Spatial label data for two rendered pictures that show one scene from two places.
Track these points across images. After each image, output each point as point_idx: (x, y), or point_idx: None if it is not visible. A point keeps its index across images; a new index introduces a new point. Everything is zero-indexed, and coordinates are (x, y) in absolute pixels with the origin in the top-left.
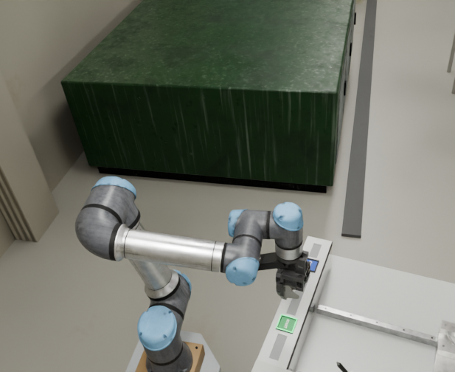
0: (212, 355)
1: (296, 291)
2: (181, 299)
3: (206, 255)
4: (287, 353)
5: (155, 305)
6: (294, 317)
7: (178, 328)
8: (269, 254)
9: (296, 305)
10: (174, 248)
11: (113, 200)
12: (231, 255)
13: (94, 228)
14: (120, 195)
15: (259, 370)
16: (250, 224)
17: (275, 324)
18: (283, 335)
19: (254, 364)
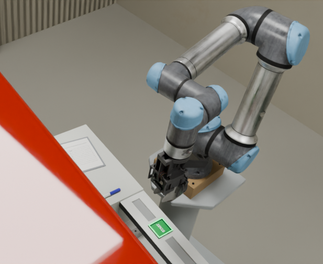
0: (185, 203)
1: (191, 260)
2: (221, 147)
3: (182, 54)
4: (133, 211)
5: (223, 127)
6: (163, 239)
7: (196, 138)
8: (196, 159)
9: (175, 250)
10: (201, 41)
11: (272, 23)
12: (171, 65)
13: (244, 8)
14: (278, 31)
15: (132, 185)
16: (196, 88)
17: (166, 221)
18: (151, 220)
19: (139, 185)
